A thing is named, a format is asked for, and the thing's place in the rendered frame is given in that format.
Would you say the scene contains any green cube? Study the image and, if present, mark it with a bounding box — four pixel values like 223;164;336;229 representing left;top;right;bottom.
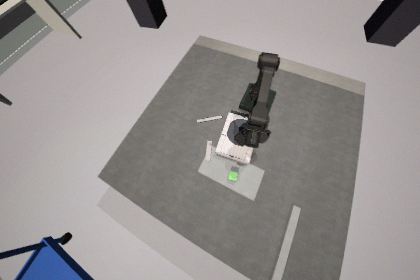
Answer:
229;171;238;181

